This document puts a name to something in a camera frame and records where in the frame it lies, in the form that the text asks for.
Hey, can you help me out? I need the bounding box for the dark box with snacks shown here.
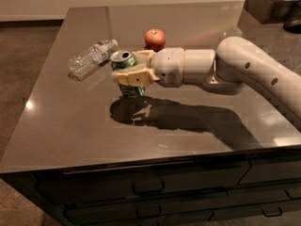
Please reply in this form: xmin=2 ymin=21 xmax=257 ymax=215
xmin=244 ymin=0 xmax=300 ymax=24

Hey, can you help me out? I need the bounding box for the green soda can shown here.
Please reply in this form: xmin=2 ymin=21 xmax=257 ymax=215
xmin=110 ymin=50 xmax=145 ymax=99

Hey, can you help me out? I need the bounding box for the dark drawer cabinet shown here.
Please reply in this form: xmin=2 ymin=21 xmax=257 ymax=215
xmin=1 ymin=149 xmax=301 ymax=226

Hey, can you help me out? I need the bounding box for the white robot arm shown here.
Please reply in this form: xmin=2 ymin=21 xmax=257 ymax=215
xmin=111 ymin=37 xmax=301 ymax=129

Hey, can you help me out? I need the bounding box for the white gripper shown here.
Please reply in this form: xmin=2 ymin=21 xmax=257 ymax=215
xmin=111 ymin=48 xmax=184 ymax=88

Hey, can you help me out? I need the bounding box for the clear plastic water bottle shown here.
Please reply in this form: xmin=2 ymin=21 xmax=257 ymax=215
xmin=68 ymin=40 xmax=119 ymax=80

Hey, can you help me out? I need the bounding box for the red apple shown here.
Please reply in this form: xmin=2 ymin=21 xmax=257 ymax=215
xmin=144 ymin=28 xmax=166 ymax=51

